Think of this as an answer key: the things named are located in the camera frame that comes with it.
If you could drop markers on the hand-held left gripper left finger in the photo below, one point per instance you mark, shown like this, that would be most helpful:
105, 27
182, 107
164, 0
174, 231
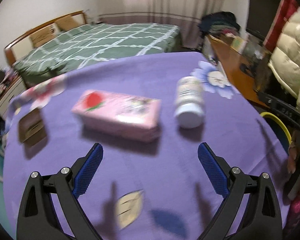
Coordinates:
88, 170

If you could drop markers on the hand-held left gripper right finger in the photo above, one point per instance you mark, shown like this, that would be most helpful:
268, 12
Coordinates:
212, 170

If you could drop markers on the trash bin yellow rim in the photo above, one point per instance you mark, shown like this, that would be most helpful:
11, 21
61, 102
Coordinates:
277, 121

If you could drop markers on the pink carton box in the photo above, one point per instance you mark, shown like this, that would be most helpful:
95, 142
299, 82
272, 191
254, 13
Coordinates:
120, 113

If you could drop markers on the white plastic bottle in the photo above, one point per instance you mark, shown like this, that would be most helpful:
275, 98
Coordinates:
190, 100

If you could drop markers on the person's right hand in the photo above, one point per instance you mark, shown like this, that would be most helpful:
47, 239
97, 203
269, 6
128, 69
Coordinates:
295, 158

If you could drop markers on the black chair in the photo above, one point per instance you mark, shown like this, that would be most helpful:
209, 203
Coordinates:
282, 107

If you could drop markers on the purple floral tablecloth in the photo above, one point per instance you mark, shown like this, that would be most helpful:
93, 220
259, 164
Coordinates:
165, 160

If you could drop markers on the brown small box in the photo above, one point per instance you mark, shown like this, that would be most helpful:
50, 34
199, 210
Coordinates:
31, 127

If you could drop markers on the white puffy jacket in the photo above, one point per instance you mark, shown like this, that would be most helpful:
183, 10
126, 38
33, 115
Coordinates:
292, 55

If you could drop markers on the wooden desk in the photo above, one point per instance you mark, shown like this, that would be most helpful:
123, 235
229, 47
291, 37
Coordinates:
237, 65

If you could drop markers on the white nightstand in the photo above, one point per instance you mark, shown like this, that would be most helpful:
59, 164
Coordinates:
10, 95

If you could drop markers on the red cloth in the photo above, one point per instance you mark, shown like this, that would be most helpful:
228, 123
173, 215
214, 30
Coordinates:
281, 22

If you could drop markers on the bed with green checkered cover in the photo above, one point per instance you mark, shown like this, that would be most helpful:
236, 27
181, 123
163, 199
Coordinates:
102, 42

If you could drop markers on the black monitor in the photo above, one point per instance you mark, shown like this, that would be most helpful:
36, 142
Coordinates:
262, 15

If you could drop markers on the brown pillow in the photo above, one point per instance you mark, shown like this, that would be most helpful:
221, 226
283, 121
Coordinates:
66, 22
41, 37

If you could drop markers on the wooden bed headboard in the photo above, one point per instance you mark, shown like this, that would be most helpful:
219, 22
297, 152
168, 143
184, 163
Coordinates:
12, 47

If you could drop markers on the clothes pile on desk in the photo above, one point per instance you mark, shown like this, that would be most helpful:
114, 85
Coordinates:
220, 22

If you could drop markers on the pink striped curtain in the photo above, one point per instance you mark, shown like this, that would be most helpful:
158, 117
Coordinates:
165, 2

